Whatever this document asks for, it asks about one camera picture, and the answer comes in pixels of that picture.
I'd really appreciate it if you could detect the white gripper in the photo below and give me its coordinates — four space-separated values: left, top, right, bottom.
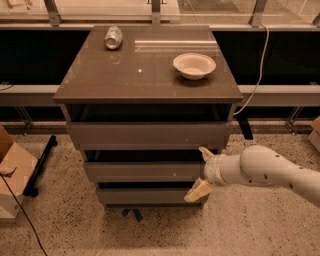
184 146 224 203

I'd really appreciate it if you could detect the drawer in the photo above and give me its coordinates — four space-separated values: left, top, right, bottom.
67 122 231 150
95 187 210 205
84 162 205 182

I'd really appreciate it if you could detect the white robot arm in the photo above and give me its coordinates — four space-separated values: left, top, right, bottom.
184 145 320 207

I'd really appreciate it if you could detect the brown drawer cabinet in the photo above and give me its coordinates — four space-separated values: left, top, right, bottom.
54 26 242 208

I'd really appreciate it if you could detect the black stand foot right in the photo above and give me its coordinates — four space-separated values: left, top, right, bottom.
236 116 253 140

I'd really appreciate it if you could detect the black stand foot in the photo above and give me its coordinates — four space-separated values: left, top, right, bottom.
236 116 253 140
23 135 58 197

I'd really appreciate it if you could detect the white paper bowl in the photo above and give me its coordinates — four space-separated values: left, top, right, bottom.
173 53 216 80

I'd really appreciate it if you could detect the cardboard box right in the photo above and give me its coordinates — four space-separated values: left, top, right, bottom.
308 116 320 152

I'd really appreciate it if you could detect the cardboard box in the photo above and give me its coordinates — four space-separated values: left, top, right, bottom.
308 116 320 152
0 126 37 219

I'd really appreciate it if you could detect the crushed silver can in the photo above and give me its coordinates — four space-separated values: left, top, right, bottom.
104 26 123 50

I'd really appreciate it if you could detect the black stand foot left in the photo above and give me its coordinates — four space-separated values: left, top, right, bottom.
23 135 58 197

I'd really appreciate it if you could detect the cardboard box left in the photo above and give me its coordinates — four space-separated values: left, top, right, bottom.
0 126 37 219

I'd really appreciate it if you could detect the white cable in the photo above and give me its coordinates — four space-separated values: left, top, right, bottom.
233 23 270 117

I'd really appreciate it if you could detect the black cable on floor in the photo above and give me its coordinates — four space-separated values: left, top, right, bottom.
0 174 49 256

